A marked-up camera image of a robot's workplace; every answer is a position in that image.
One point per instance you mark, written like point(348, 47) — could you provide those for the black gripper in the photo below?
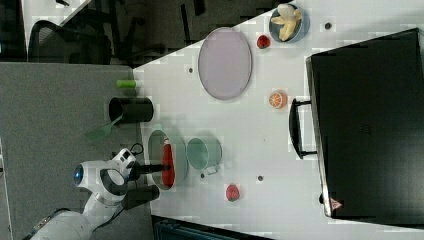
point(137, 170)

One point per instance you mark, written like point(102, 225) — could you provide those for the red ketchup bottle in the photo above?
point(168, 174)

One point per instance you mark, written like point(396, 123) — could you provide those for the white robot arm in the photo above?
point(108, 183)

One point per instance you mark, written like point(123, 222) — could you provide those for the green strainer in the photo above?
point(155, 152)

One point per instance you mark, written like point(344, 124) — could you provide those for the green spatula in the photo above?
point(102, 131)

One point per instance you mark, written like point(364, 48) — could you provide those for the green mug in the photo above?
point(204, 153)

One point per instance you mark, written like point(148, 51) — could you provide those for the black utensil holder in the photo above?
point(131, 110)

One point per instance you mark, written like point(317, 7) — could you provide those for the green cylinder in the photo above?
point(126, 84)

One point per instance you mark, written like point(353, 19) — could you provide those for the large red strawberry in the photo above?
point(232, 193)

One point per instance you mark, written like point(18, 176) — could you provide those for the grey oval plate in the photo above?
point(225, 63)

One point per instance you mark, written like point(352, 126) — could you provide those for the orange slice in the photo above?
point(278, 100)

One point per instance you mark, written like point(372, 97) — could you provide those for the black office chair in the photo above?
point(50, 43)

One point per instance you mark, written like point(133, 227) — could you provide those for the small red strawberry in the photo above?
point(263, 42)

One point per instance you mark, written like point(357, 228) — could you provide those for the blue bowl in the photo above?
point(301, 29)

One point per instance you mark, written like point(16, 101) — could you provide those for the peeled banana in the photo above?
point(288, 18)

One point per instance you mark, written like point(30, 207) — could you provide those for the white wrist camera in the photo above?
point(124, 161)

